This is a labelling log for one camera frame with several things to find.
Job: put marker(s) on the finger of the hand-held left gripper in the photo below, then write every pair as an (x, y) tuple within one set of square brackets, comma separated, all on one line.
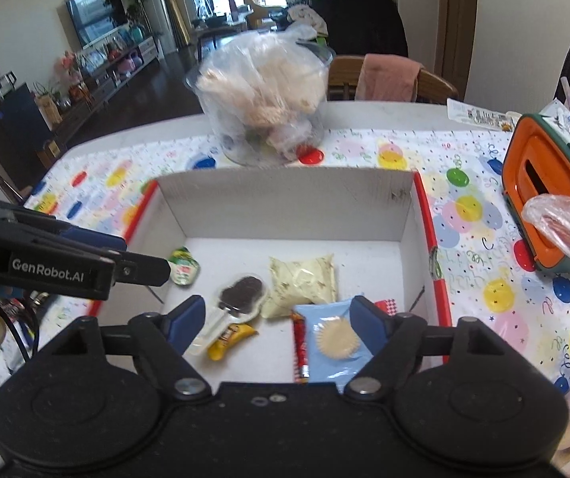
[(93, 241), (140, 269)]

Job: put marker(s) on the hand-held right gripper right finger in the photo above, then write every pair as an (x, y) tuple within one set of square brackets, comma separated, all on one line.
[(367, 326)]

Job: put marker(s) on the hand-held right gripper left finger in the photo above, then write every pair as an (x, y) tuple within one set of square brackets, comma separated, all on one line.
[(185, 323)]

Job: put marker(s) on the light blue cookie packet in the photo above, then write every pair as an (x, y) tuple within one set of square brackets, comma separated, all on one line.
[(325, 338)]

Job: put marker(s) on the green jelly cup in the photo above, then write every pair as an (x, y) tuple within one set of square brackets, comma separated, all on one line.
[(185, 266)]

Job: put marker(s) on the yellow snack packet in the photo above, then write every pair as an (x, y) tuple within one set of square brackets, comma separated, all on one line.
[(232, 341)]

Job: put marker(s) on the clear chocolate cookie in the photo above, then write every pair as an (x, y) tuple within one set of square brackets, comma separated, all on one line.
[(240, 294)]

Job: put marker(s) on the red snack packet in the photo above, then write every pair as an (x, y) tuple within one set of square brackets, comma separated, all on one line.
[(301, 348)]

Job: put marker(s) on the cream star-print packet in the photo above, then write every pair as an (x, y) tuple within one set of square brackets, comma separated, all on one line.
[(300, 284)]

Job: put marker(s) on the red cardboard box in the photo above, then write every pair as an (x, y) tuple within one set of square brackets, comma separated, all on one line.
[(285, 199)]

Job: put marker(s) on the clear bag of snacks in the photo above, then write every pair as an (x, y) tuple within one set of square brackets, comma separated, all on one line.
[(260, 89)]

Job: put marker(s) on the dark chair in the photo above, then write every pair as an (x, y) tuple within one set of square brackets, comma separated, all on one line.
[(3, 179)]

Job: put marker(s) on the brown paper bag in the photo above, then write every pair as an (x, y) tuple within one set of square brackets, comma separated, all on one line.
[(50, 154)]

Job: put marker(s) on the balloon printed tablecloth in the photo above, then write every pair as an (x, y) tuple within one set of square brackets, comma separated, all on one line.
[(464, 259)]

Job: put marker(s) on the dark cabinet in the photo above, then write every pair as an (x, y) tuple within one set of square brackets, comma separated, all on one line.
[(6, 124)]

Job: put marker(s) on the clear plastic container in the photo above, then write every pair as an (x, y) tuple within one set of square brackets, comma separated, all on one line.
[(235, 144)]

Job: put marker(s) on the grey television cabinet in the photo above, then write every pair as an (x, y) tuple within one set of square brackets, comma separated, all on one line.
[(110, 74)]

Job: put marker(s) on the pink flower bouquet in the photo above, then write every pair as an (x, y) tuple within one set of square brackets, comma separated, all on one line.
[(68, 67)]

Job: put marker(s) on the crumpled clear plastic bag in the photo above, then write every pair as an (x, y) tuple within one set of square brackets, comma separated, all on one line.
[(564, 229)]

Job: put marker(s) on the orange and green tissue box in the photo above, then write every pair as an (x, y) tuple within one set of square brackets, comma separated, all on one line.
[(539, 179)]

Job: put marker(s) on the flat screen television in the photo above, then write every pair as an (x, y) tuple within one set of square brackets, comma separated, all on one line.
[(98, 15)]

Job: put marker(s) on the white printed flat packet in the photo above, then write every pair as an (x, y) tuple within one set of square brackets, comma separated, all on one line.
[(484, 117)]

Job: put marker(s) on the green potted plant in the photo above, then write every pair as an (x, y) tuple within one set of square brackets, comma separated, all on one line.
[(137, 2)]

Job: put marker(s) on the white standing air conditioner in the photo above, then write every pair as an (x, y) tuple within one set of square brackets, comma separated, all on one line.
[(149, 5)]

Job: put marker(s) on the wooden dining chair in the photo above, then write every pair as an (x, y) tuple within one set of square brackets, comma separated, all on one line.
[(439, 87)]

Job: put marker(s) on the pink cloth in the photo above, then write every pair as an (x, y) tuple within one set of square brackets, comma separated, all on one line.
[(387, 77)]

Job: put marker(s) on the white patterned paper packet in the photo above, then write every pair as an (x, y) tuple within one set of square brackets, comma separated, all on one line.
[(561, 114)]

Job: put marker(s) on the beige garment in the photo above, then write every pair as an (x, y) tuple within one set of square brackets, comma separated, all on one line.
[(307, 20)]

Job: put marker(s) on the black jacket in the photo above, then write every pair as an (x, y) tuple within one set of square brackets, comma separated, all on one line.
[(364, 20)]

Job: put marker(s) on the wooden door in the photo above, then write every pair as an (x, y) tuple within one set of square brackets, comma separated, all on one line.
[(457, 30)]

